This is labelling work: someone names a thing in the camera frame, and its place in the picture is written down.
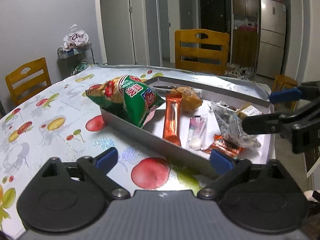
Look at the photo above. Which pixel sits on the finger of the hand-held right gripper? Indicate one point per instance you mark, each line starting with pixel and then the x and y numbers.
pixel 265 125
pixel 285 95

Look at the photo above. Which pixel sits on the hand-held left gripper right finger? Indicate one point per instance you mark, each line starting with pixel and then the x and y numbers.
pixel 221 161

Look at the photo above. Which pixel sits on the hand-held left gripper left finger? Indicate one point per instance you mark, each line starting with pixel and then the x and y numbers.
pixel 106 158

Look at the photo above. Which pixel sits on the orange snack packet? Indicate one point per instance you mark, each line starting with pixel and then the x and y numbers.
pixel 222 145

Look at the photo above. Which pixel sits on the gold packet beige label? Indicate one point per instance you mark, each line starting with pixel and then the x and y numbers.
pixel 247 111

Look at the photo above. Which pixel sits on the clear nut bag blue label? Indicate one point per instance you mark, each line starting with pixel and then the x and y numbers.
pixel 230 122

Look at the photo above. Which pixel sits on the grey cardboard box tray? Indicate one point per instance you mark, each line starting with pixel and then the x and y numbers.
pixel 130 130

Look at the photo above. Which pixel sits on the slim candy stick packet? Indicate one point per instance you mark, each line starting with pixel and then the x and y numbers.
pixel 197 132

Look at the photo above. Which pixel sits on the green chip bag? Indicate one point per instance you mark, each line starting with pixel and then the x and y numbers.
pixel 130 100

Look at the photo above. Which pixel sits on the orange wafer bar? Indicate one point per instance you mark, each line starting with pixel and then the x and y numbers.
pixel 172 120

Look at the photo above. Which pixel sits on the round wooden stool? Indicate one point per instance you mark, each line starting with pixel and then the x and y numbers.
pixel 285 82

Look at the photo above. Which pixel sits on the fruit print tablecloth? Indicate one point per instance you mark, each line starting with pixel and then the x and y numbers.
pixel 62 130

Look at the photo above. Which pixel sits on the silver refrigerator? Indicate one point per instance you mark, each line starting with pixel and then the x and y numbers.
pixel 271 37

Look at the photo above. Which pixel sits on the dark wooden cabinet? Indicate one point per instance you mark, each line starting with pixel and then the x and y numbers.
pixel 245 47

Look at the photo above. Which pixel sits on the green shopping bag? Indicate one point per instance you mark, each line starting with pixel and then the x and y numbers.
pixel 80 68

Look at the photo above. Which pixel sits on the yellow wooden chair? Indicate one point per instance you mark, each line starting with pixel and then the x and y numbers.
pixel 200 40
pixel 27 80

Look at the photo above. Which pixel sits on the glass shelf cart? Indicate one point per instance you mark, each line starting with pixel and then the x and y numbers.
pixel 72 60

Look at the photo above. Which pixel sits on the dark entrance door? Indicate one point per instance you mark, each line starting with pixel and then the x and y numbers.
pixel 213 10

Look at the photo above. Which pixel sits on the white plastic bag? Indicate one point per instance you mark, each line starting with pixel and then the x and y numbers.
pixel 76 38

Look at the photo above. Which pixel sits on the white door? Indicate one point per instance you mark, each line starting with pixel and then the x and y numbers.
pixel 117 22

